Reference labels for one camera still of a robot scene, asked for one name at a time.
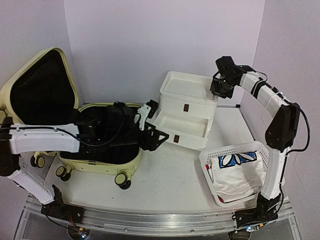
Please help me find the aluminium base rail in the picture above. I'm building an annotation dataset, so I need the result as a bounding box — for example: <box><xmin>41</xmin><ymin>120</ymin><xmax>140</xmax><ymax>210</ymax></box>
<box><xmin>14</xmin><ymin>194</ymin><xmax>301</xmax><ymax>240</ymax></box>

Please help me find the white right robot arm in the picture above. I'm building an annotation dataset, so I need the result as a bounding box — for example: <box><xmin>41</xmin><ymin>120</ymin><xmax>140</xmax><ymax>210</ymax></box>
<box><xmin>210</xmin><ymin>56</ymin><xmax>307</xmax><ymax>228</ymax></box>

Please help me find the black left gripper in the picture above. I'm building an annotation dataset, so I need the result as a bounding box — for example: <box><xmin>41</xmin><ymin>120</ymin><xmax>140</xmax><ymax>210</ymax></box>
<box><xmin>107</xmin><ymin>119</ymin><xmax>169</xmax><ymax>151</ymax></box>

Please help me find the white three-drawer storage cabinet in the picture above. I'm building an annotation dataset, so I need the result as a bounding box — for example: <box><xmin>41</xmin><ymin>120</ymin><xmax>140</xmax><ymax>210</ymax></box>
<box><xmin>153</xmin><ymin>71</ymin><xmax>218</xmax><ymax>151</ymax></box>

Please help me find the white printed t-shirt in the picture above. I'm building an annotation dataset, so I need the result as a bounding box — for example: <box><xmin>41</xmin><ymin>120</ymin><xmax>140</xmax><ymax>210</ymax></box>
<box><xmin>209</xmin><ymin>151</ymin><xmax>266</xmax><ymax>203</ymax></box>

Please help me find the white plastic mesh basket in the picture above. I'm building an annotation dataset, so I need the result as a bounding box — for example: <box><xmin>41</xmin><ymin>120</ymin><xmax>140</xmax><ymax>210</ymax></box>
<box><xmin>199</xmin><ymin>141</ymin><xmax>286</xmax><ymax>208</ymax></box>

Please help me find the pale green hard-shell suitcase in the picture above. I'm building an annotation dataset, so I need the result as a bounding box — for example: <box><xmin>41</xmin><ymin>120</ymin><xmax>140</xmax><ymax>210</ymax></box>
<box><xmin>0</xmin><ymin>47</ymin><xmax>142</xmax><ymax>190</ymax></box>

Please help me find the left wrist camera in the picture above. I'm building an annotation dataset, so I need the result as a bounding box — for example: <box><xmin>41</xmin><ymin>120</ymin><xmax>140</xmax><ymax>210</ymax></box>
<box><xmin>134</xmin><ymin>99</ymin><xmax>159</xmax><ymax>131</ymax></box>

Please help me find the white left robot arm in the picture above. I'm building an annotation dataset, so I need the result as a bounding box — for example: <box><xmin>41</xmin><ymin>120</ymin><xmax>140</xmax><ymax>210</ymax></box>
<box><xmin>0</xmin><ymin>100</ymin><xmax>169</xmax><ymax>219</ymax></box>

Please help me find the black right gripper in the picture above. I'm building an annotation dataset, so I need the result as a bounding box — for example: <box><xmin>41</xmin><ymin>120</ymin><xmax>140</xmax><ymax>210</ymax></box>
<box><xmin>209</xmin><ymin>75</ymin><xmax>236</xmax><ymax>99</ymax></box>

